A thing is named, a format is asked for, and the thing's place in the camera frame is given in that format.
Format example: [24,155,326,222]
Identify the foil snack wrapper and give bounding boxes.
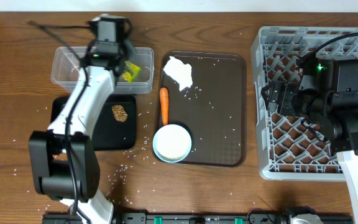
[121,61,141,83]

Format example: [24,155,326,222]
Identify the brown food scrap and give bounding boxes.
[111,105,128,123]

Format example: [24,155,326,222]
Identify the orange carrot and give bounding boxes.
[160,87,169,126]

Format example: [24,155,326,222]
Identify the white napkin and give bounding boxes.
[163,56,193,91]

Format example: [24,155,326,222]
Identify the light blue rice bowl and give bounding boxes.
[152,124,192,163]

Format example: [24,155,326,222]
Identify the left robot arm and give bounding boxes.
[29,14,135,223]

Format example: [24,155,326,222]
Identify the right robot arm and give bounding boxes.
[261,54,358,223]

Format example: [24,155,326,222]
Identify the grey dishwasher rack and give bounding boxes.
[250,26,358,182]

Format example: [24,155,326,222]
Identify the clear plastic bin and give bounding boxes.
[51,47,154,95]

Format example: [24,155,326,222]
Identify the brown serving tray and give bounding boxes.
[159,50,247,167]

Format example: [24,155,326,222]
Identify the black plastic bin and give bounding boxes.
[50,95,137,152]

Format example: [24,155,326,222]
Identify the black rail at table edge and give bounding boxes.
[41,213,354,224]

